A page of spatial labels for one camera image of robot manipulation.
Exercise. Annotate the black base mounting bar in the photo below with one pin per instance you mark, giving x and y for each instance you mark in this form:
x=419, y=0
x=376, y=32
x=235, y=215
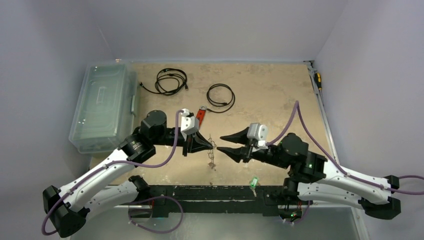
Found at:
x=269, y=201

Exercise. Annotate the yellow black screwdriver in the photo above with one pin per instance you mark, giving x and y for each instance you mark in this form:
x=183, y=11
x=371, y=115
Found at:
x=318, y=80

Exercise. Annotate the red handled adjustable wrench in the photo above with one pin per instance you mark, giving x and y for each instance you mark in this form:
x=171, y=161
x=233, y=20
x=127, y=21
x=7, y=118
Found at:
x=201, y=114

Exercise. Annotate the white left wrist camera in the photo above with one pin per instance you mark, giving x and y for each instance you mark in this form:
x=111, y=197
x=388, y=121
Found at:
x=189, y=123

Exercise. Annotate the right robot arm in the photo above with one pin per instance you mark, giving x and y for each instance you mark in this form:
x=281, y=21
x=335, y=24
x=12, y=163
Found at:
x=313, y=177

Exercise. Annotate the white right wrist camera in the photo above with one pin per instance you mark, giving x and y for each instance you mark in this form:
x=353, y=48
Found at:
x=257, y=133

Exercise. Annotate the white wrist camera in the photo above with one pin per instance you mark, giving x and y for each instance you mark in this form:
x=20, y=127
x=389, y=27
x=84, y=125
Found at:
x=189, y=123
x=257, y=133

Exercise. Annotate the clear plastic storage box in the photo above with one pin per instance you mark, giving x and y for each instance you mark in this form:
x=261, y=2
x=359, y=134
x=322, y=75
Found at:
x=105, y=110

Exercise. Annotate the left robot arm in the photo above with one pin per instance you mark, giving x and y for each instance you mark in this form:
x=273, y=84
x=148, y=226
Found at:
x=70, y=206

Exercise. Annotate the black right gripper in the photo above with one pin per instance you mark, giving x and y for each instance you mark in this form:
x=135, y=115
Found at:
x=248, y=149

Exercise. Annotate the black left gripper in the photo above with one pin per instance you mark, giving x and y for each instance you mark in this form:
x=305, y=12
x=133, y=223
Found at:
x=195, y=143

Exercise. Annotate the aluminium frame rail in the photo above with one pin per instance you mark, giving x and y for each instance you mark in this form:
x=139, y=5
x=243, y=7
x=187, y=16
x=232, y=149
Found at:
x=358, y=215

